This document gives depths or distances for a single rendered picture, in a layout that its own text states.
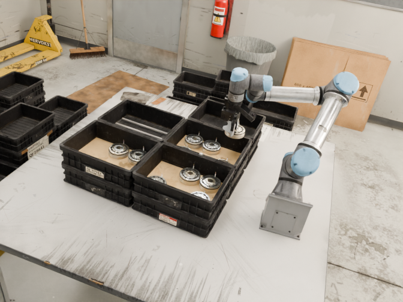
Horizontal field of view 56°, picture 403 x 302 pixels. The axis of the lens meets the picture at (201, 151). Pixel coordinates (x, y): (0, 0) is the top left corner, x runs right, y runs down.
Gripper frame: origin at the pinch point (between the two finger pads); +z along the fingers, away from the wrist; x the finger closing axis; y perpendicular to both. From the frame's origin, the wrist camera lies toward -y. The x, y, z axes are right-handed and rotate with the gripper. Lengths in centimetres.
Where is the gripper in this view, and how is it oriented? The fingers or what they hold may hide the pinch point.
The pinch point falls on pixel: (234, 132)
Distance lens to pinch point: 194.4
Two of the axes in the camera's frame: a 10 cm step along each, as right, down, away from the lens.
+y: -9.2, -3.1, 2.5
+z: -0.8, 7.6, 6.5
